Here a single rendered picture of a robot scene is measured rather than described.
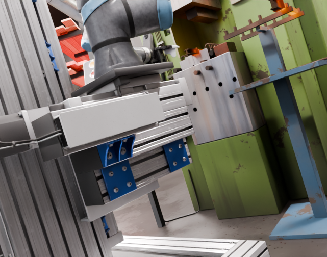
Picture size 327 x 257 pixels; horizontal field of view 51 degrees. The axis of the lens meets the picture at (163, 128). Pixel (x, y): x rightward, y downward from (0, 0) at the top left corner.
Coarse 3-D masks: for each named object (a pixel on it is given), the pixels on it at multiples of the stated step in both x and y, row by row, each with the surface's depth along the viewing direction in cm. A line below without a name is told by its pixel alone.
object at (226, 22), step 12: (228, 0) 232; (216, 12) 238; (228, 12) 234; (204, 24) 245; (216, 24) 240; (228, 24) 235; (204, 36) 247; (216, 36) 241; (204, 48) 248; (240, 48) 234
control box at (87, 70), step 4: (92, 60) 226; (84, 64) 227; (88, 64) 226; (84, 68) 225; (88, 68) 224; (92, 68) 223; (84, 72) 224; (88, 72) 223; (84, 76) 222; (88, 76) 221; (88, 80) 220; (92, 80) 219
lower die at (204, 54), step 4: (208, 48) 197; (212, 48) 201; (200, 52) 198; (204, 52) 197; (208, 52) 196; (188, 56) 203; (192, 56) 202; (196, 56) 200; (200, 56) 199; (204, 56) 197; (208, 56) 196; (212, 56) 199; (184, 60) 205; (188, 60) 203; (192, 60) 202; (196, 60) 200; (200, 60) 199; (180, 64) 207; (184, 64) 205; (188, 64) 204; (192, 64) 202; (196, 64) 201; (184, 68) 206
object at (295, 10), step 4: (268, 0) 132; (272, 0) 130; (276, 0) 135; (280, 0) 136; (272, 4) 130; (276, 4) 133; (280, 4) 136; (284, 4) 136; (272, 8) 130; (276, 8) 132; (280, 8) 134; (284, 8) 141; (292, 12) 154; (296, 12) 158
